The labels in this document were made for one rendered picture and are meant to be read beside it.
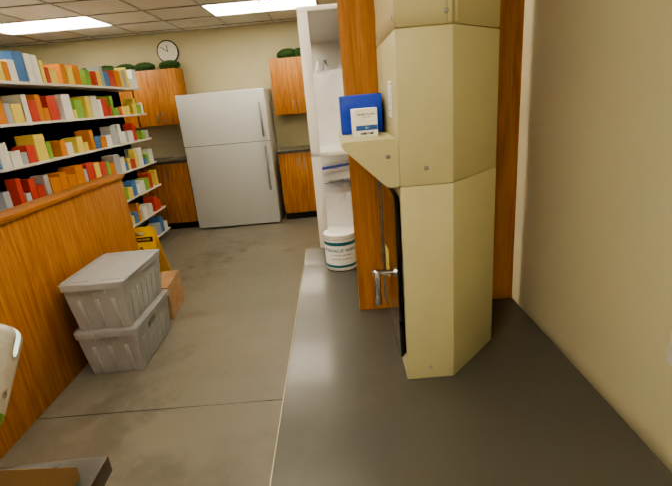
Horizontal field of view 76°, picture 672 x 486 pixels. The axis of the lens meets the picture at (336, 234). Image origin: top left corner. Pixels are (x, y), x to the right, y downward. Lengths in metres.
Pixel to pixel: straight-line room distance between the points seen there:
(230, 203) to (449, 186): 5.28
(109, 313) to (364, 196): 2.15
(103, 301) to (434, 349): 2.34
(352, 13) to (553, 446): 1.09
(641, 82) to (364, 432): 0.85
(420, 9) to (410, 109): 0.18
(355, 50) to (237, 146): 4.75
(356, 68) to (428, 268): 0.59
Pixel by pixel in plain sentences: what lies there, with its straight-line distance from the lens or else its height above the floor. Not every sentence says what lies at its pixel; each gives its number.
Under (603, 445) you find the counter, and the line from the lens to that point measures 1.02.
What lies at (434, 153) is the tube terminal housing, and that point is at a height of 1.47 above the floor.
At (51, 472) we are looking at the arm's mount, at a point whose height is 1.02.
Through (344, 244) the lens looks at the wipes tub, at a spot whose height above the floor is 1.05.
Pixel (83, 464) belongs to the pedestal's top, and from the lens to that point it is 1.10.
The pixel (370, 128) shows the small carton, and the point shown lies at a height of 1.53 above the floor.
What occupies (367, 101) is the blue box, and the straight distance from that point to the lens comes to 1.06.
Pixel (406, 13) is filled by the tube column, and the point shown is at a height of 1.73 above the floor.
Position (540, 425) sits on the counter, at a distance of 1.02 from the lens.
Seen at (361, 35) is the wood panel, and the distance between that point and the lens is 1.25.
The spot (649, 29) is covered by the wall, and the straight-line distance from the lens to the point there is 0.98.
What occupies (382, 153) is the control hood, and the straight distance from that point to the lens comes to 0.88.
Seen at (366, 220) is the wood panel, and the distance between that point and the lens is 1.29.
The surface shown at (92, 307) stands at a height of 0.49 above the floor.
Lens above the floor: 1.60
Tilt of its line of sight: 18 degrees down
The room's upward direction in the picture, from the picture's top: 5 degrees counter-clockwise
